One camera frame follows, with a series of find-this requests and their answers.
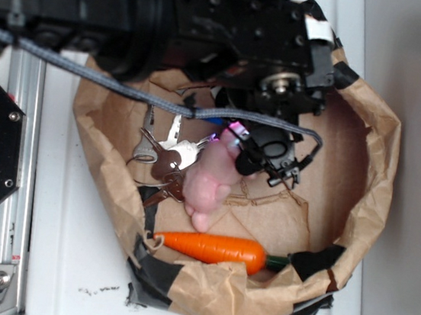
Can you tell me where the silver key bunch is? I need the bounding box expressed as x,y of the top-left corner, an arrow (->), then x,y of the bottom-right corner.
133,104 -> 216,207

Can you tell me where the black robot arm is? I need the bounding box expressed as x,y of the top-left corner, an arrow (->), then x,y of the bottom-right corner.
0,0 -> 336,186

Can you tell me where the blue sponge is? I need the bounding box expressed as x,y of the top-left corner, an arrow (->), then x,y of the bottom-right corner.
202,117 -> 225,126

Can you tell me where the orange toy carrot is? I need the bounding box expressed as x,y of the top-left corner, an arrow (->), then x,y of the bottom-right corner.
153,232 -> 290,275

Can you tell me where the aluminium extrusion rail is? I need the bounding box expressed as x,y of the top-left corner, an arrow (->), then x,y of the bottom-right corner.
0,45 -> 57,315

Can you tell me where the pink plush bunny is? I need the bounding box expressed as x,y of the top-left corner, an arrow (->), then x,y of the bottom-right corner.
182,139 -> 243,233

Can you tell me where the crumpled brown paper bag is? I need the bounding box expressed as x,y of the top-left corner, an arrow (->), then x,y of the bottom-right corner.
48,0 -> 417,315

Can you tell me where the grey braided cable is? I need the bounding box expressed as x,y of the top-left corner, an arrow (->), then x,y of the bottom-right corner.
0,25 -> 333,168

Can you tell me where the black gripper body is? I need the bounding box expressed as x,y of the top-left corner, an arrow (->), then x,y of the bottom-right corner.
159,0 -> 336,186

